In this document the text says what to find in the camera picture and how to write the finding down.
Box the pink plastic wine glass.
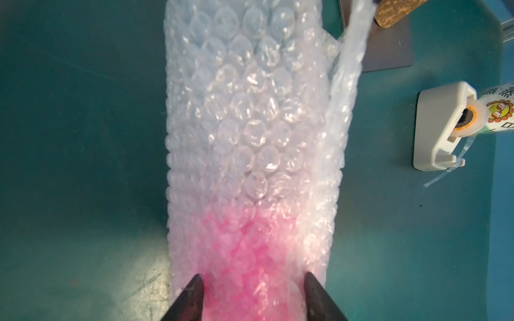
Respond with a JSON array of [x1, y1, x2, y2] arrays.
[[195, 208, 307, 320]]

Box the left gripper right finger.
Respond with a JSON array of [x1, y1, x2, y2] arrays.
[[304, 272, 348, 321]]

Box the white tape dispenser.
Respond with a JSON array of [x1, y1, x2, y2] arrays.
[[413, 81, 488, 188]]

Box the clear bubble wrap sheet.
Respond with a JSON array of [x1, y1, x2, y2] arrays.
[[163, 1, 376, 298]]

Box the pink cherry blossom tree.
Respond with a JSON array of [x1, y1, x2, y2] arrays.
[[338, 0, 430, 73]]

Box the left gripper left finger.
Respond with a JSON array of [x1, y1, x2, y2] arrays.
[[161, 274, 204, 321]]

